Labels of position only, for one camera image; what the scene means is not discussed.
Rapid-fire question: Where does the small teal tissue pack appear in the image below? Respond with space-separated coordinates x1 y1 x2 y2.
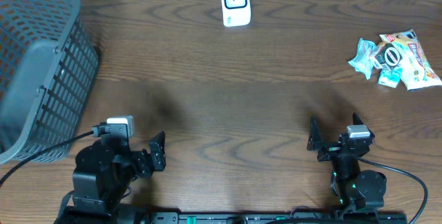
378 67 403 88

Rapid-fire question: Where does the teal wet wipes pack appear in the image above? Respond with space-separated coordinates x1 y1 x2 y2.
348 38 376 80

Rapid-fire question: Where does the large yellow wet wipes pack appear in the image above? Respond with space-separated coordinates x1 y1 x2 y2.
380 29 441 91

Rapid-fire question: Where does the orange tissue pack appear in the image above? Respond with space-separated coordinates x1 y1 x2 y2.
369 41 388 58

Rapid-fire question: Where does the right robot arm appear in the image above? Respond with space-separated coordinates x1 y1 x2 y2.
307 113 387 213

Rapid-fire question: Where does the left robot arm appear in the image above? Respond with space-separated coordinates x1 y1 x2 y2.
55 131 166 224

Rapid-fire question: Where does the white barcode scanner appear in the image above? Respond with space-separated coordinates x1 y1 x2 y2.
221 0 251 28

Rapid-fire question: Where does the grey plastic mesh basket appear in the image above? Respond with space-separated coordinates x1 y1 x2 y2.
1 0 99 162

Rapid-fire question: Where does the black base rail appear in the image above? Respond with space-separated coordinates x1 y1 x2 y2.
149 209 407 224

